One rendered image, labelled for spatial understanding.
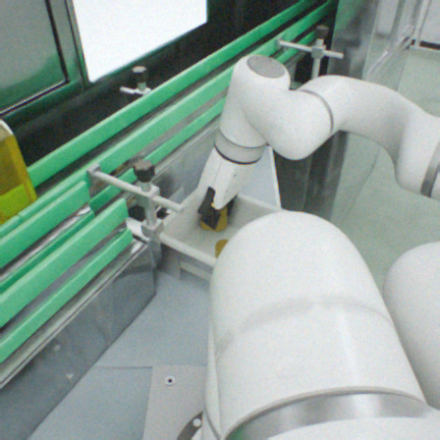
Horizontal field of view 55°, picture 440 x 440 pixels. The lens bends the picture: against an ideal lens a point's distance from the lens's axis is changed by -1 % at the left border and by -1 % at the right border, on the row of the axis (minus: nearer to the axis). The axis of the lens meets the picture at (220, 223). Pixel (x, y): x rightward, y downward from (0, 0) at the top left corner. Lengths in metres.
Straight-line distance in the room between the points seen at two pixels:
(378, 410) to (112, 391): 0.53
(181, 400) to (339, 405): 0.36
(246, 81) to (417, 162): 0.22
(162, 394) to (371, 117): 0.42
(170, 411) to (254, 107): 0.37
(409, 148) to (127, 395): 0.49
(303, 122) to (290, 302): 0.34
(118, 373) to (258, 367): 0.50
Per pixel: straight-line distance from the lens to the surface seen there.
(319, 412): 0.18
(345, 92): 0.59
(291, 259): 0.22
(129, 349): 0.70
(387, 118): 0.58
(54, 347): 0.60
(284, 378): 0.18
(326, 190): 1.53
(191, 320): 0.71
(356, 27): 1.28
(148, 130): 0.76
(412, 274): 0.27
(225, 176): 0.63
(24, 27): 0.77
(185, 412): 0.51
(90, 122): 0.95
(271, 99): 0.53
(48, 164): 0.72
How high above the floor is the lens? 1.34
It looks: 43 degrees down
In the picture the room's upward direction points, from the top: straight up
